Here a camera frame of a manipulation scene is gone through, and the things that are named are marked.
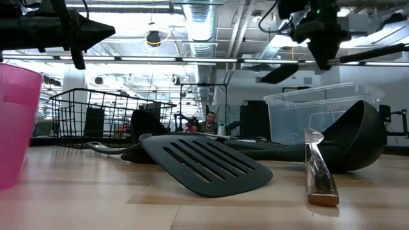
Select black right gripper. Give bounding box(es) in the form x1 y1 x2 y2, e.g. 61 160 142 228
277 0 352 71

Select silver ventilation duct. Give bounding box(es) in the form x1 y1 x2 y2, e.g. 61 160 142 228
255 19 307 61
182 0 219 106

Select pink plastic bin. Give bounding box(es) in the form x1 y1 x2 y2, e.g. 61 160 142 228
0 62 44 192

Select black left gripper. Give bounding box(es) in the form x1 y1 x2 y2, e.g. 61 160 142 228
0 0 116 70

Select black cabinet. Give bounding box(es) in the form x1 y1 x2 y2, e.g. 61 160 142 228
239 100 272 141

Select large black ladle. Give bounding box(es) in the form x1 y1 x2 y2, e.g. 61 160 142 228
238 100 388 173

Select long linear ceiling light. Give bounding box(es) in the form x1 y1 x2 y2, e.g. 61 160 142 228
0 54 409 67

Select black background station frame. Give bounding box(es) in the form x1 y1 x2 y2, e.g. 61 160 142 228
179 82 228 135

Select black reel yellow cord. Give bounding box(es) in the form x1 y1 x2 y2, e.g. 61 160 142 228
145 30 163 48

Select clear plastic bin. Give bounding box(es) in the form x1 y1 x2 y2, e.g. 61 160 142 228
263 82 387 145

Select person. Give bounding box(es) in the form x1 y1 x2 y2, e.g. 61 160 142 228
197 111 220 135

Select grey slotted spatula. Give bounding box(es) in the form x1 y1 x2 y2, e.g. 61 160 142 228
85 132 275 198

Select black wire basket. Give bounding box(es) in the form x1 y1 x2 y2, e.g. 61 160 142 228
49 88 178 150

